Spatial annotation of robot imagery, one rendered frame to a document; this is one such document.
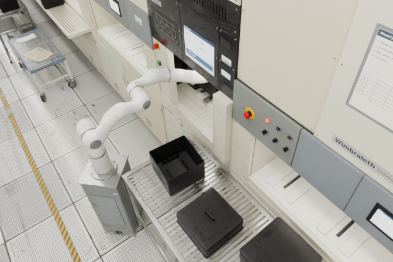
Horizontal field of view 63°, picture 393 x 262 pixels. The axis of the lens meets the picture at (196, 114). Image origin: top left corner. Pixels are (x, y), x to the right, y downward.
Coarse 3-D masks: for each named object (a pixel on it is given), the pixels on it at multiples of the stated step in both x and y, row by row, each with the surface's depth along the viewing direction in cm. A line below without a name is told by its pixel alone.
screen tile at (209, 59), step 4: (200, 40) 176; (200, 44) 178; (204, 44) 174; (204, 48) 176; (208, 48) 172; (200, 52) 182; (208, 52) 174; (212, 52) 171; (204, 56) 180; (208, 56) 176; (212, 56) 173; (208, 60) 178; (212, 60) 175; (212, 64) 177
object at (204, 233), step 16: (208, 192) 198; (192, 208) 191; (208, 208) 190; (224, 208) 190; (192, 224) 184; (208, 224) 183; (224, 224) 183; (240, 224) 184; (192, 240) 186; (208, 240) 177; (224, 240) 182; (208, 256) 180
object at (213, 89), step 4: (200, 84) 249; (204, 84) 245; (208, 84) 241; (204, 88) 246; (208, 88) 242; (212, 88) 238; (216, 88) 234; (208, 92) 243; (212, 92) 239; (212, 96) 240
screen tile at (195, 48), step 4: (188, 32) 182; (188, 36) 184; (192, 36) 181; (192, 40) 183; (188, 44) 189; (192, 44) 185; (196, 44) 181; (192, 48) 187; (196, 48) 183; (196, 52) 185
